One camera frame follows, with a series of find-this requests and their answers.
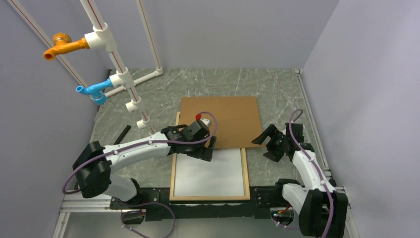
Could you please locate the blue plastic faucet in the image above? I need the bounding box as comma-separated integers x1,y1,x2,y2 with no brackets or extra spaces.
76,78,113,106

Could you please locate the white pvc pipe stand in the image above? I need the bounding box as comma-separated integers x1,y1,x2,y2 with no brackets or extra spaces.
9,0,163,134

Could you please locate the orange plastic faucet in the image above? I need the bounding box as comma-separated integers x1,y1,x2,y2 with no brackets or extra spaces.
43,32,90,60

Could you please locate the landscape photo print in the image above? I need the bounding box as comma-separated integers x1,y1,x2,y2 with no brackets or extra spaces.
173,148,245,197

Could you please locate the aluminium rail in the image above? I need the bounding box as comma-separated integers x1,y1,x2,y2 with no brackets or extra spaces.
52,187,360,238

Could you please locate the wooden picture frame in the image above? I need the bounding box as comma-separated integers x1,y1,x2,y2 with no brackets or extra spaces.
169,112,251,202

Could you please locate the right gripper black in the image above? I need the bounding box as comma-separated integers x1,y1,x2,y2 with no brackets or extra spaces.
252,124,289,162

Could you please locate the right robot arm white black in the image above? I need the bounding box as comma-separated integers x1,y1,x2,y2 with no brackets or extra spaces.
252,122,348,238

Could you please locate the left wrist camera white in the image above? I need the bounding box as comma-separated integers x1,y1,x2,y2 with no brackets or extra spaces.
195,114,212,128

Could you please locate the black handled hammer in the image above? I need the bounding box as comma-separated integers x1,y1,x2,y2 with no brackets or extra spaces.
114,125,131,145

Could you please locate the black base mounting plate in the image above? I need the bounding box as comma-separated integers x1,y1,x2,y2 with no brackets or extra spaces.
109,185,304,226

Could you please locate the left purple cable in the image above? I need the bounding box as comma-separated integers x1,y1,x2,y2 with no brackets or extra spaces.
62,112,218,238

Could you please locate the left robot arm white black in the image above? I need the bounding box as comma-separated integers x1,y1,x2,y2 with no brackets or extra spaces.
73,118,216,208

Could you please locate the brown backing board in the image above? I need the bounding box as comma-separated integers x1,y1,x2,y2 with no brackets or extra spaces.
179,96,263,149

